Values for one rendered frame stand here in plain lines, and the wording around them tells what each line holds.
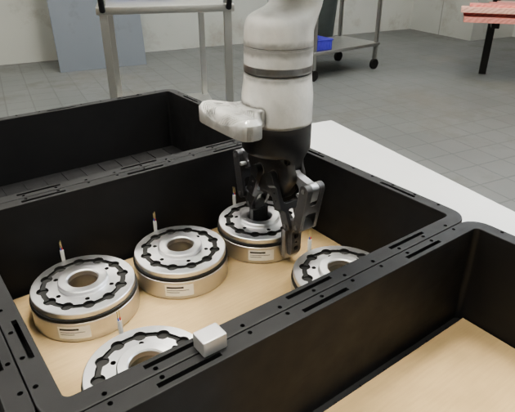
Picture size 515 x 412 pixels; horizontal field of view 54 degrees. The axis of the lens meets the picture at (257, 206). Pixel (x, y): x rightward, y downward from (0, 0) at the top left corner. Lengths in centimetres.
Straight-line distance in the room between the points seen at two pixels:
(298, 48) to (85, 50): 513
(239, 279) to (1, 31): 567
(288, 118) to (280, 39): 8
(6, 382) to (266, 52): 34
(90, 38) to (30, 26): 78
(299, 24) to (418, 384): 34
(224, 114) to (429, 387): 31
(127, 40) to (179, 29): 98
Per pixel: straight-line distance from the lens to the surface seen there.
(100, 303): 51
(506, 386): 50
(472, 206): 109
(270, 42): 50
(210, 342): 33
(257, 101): 51
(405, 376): 48
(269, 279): 57
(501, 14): 516
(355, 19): 764
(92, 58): 560
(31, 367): 36
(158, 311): 54
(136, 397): 32
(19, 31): 613
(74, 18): 558
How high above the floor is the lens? 116
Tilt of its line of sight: 28 degrees down
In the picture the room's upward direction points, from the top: straight up
